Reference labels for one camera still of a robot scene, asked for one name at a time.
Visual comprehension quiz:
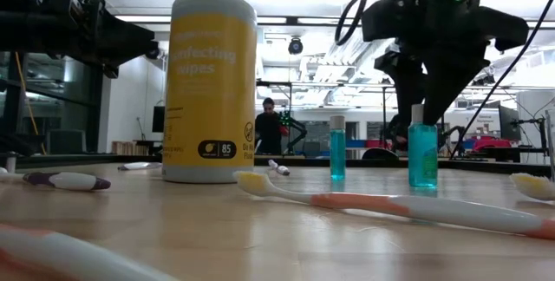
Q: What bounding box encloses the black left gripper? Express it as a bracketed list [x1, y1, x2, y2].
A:
[42, 0, 160, 79]

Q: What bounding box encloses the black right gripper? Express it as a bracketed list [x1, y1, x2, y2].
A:
[362, 0, 530, 127]

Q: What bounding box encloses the wide teal mouthwash bottle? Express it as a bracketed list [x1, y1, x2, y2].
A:
[407, 103, 440, 189]

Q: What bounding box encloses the slim teal mouthwash bottle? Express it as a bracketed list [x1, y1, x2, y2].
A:
[329, 114, 347, 182]

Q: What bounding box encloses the purple white toothbrush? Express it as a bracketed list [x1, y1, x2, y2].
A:
[0, 169, 113, 193]
[266, 159, 291, 177]
[117, 161, 163, 172]

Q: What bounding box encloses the orange white toothbrush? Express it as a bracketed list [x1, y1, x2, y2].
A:
[508, 172, 555, 202]
[233, 169, 555, 241]

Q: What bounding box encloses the blurred foreground toothbrush handle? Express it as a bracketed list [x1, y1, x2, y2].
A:
[0, 223, 180, 281]

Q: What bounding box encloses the black computer monitor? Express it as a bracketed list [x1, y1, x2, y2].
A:
[497, 104, 523, 142]
[151, 105, 167, 134]

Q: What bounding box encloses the red storage bin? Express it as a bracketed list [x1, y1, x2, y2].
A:
[471, 136, 513, 153]

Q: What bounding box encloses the yellow cup with white lid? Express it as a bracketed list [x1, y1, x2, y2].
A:
[161, 0, 258, 185]

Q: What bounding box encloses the wooden slat crate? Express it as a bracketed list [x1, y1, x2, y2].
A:
[111, 140, 151, 157]

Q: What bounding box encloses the person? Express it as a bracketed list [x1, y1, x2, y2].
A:
[254, 96, 290, 156]

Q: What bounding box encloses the long black arm cable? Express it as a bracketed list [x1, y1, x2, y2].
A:
[447, 0, 555, 161]

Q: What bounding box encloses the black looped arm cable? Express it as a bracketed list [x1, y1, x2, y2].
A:
[334, 0, 370, 48]

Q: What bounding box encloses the yellow extension cord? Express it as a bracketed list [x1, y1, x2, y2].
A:
[14, 50, 48, 156]

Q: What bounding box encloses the black aluminium table frame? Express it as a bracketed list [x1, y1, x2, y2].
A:
[0, 153, 555, 178]

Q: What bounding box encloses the black ceiling camera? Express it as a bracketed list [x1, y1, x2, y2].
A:
[287, 36, 305, 56]

